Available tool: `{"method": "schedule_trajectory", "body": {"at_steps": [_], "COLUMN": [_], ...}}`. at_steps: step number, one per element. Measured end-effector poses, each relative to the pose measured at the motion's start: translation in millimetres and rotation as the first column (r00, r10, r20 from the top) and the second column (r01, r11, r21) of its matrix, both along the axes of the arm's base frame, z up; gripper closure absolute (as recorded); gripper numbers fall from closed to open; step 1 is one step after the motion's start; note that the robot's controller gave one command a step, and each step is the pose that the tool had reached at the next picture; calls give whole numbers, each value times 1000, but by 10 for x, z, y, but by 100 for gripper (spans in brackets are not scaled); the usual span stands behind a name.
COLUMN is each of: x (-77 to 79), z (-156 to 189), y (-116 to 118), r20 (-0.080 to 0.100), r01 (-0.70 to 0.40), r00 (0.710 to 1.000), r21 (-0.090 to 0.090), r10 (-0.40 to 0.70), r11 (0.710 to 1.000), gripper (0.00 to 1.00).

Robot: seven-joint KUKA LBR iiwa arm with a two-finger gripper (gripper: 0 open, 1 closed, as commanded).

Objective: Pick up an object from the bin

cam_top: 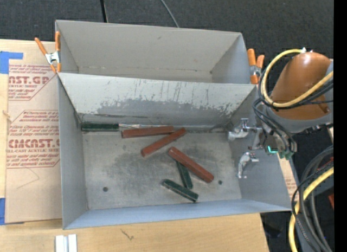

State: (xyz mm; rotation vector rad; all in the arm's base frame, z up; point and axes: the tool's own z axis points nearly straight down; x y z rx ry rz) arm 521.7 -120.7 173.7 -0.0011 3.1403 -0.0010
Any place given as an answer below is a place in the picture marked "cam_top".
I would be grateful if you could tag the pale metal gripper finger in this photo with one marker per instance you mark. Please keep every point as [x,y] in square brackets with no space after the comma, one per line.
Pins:
[238,134]
[244,161]

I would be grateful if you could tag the grey metal bin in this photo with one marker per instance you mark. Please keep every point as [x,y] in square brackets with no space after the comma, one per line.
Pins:
[141,169]

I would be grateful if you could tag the brown cardboard board red print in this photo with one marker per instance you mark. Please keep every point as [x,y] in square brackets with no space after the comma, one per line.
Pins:
[32,180]

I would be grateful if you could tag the dark green flat block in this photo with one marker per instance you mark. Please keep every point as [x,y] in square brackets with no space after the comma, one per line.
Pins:
[180,190]
[100,127]
[185,176]

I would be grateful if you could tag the red-brown flat block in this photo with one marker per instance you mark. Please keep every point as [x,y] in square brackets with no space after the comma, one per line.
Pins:
[191,165]
[162,143]
[147,132]

